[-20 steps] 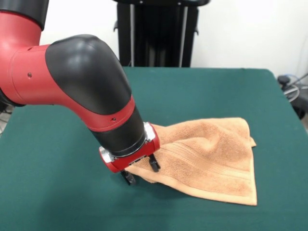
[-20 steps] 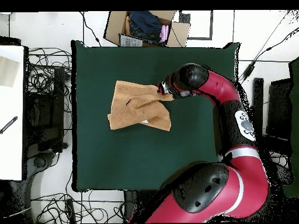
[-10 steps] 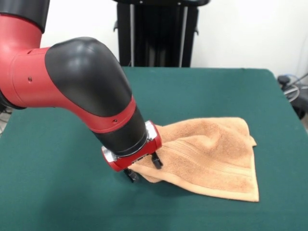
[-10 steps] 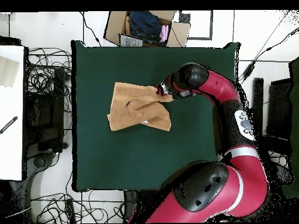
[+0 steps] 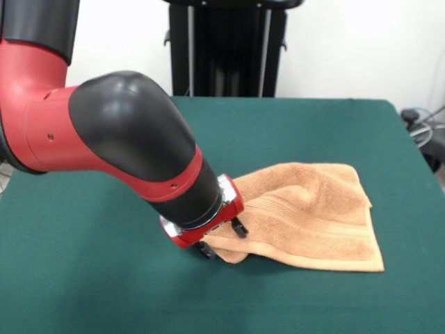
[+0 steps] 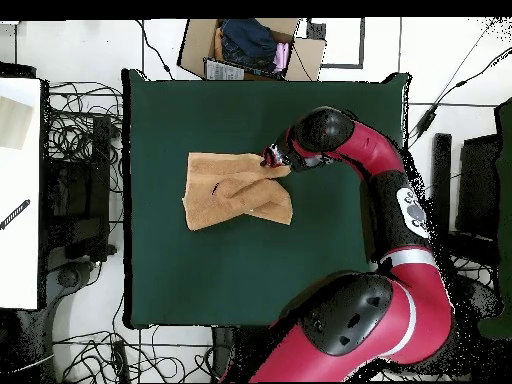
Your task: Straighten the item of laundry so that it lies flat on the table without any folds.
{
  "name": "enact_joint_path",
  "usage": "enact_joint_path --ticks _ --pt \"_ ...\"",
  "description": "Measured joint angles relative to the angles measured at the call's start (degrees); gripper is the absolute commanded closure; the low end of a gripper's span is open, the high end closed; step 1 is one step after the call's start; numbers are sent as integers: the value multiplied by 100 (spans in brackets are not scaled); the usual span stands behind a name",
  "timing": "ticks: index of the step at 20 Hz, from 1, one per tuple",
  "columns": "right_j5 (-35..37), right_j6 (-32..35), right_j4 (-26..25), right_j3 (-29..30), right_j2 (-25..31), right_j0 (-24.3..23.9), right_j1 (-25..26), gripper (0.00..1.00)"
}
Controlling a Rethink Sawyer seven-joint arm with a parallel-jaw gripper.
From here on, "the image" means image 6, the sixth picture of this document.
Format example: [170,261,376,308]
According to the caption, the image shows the orange terry towel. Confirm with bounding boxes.
[181,151,294,232]

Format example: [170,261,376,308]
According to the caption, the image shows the printed paper label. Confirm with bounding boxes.
[203,58,246,82]

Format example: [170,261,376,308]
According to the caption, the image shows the pink garment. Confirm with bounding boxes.
[272,41,290,74]

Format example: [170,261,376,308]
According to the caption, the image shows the blue jeans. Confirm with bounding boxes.
[218,18,280,74]

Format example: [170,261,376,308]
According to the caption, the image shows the tan cloth in box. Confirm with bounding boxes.
[212,26,225,63]

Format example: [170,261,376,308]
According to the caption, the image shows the cardboard box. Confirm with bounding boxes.
[176,17,327,82]

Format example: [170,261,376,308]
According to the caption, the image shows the dark green table cloth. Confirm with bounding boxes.
[121,68,412,330]

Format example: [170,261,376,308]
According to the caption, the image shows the black power adapter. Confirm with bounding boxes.
[414,108,438,138]

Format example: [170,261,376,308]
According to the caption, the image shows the black equipment stand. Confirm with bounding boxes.
[41,115,118,263]
[428,132,503,275]

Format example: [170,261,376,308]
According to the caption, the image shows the black office chair base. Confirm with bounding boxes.
[11,259,101,381]
[455,271,504,321]

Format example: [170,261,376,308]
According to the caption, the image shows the black power strip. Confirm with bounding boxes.
[110,338,130,383]

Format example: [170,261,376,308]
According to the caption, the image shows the beige paper sheet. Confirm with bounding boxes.
[0,95,36,152]

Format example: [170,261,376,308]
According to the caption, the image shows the black striped stick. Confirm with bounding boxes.
[0,198,32,232]

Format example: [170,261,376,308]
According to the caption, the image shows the white side table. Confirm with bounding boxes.
[0,76,44,311]

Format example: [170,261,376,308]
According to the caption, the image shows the black floor cable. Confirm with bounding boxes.
[135,19,175,80]

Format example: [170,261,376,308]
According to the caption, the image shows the black cable tangle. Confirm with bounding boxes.
[46,80,124,193]
[435,239,497,289]
[51,325,217,383]

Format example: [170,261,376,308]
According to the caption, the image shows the long black adapter cable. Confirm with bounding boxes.
[407,17,512,149]

